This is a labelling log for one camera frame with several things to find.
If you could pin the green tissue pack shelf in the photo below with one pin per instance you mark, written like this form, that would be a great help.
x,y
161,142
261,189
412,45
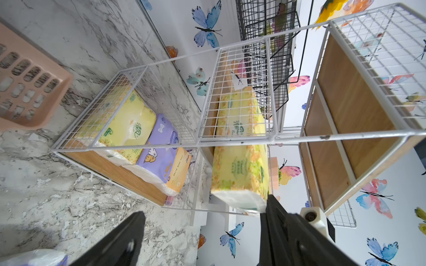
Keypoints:
x,y
240,175
121,119

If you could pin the white wire three-tier shelf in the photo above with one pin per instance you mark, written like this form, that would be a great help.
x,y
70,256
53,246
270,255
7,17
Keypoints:
x,y
364,110

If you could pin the black wire wall basket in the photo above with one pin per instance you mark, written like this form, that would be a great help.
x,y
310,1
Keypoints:
x,y
268,65

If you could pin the purple tissue pack bottom shelf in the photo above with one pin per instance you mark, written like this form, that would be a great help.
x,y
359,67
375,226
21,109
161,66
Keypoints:
x,y
154,165

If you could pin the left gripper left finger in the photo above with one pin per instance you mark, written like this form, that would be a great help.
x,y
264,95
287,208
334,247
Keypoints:
x,y
120,247

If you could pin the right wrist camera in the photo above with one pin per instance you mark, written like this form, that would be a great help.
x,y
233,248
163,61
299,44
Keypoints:
x,y
317,218

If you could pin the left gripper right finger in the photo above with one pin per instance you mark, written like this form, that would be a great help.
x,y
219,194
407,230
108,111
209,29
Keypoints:
x,y
287,239

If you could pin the yellow tissue pack bottom shelf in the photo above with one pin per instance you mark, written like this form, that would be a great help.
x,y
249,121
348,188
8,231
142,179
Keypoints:
x,y
178,174

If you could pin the purple tissue pack shelf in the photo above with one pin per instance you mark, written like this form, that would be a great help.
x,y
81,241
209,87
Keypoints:
x,y
154,165
38,257

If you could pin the green tissue pack bottom shelf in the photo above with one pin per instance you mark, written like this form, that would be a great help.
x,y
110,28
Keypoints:
x,y
121,119

